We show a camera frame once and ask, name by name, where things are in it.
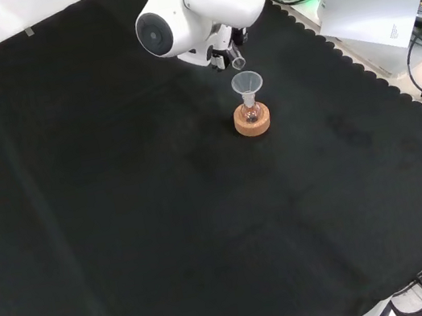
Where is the clear round-bottom flask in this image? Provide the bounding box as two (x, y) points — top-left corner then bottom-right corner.
(238, 91), (263, 126)

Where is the pale board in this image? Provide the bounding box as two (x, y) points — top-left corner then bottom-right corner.
(312, 0), (422, 64)

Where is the black bench cloth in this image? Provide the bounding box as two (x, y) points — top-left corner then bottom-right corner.
(0, 0), (422, 316)

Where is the clear glass graduated cylinder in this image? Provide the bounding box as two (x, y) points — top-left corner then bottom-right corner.
(226, 43), (249, 73)

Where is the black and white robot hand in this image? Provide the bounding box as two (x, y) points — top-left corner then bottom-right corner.
(201, 20), (254, 75)

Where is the clear plastic funnel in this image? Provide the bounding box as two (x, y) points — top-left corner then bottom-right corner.
(229, 68), (267, 101)

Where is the round cork ring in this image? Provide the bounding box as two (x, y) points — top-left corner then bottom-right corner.
(230, 98), (275, 140)

